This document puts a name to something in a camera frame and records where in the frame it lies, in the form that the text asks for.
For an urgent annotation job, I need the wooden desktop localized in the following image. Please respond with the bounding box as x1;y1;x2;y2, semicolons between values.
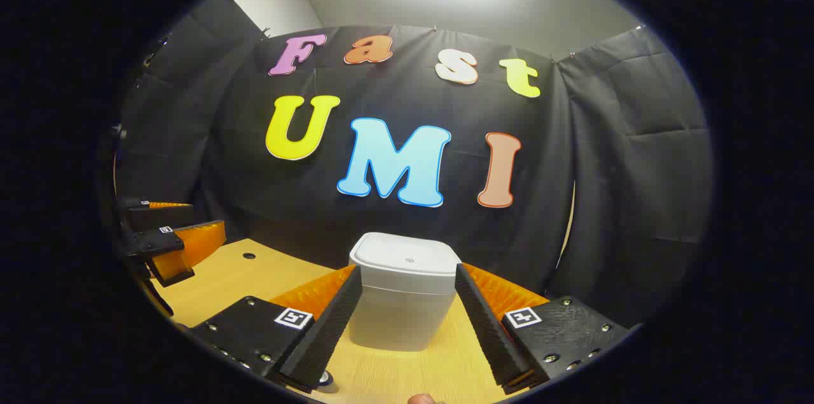
149;237;528;404

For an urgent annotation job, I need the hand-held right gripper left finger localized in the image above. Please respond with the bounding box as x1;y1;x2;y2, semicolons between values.
188;264;363;394

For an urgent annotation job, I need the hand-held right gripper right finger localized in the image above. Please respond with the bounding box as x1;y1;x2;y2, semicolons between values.
454;262;631;396

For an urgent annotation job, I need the white desktop garbage bin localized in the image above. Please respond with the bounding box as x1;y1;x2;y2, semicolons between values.
347;232;463;352

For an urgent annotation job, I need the black backdrop cloth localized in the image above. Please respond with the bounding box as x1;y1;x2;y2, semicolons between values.
114;0;713;328

